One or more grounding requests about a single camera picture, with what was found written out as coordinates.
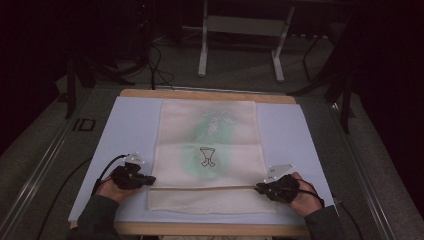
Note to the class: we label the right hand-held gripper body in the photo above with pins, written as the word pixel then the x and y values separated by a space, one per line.
pixel 283 188

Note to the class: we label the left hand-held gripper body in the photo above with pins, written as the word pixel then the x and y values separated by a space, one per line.
pixel 128 176

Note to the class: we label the cream mesh laundry bag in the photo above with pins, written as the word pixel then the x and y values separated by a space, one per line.
pixel 233 160

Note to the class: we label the person's left hand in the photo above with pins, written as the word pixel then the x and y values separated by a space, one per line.
pixel 110 191

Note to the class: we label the person's right hand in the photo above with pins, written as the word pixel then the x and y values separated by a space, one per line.
pixel 308 200

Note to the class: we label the light blue mat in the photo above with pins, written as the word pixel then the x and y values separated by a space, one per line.
pixel 133 126

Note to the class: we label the green garment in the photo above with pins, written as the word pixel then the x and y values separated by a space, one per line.
pixel 208 133

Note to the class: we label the wooden table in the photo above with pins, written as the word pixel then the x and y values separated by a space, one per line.
pixel 206 95

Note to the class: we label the black metal stand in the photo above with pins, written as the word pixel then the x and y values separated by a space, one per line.
pixel 343 96
pixel 81 75

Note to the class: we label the black rectangular floor frame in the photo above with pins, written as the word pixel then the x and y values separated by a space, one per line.
pixel 84 124

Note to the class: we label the metal floor rail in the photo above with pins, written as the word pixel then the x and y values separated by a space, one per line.
pixel 36 173
pixel 366 186

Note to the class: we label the white metal desk frame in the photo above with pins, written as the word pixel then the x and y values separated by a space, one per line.
pixel 245 25

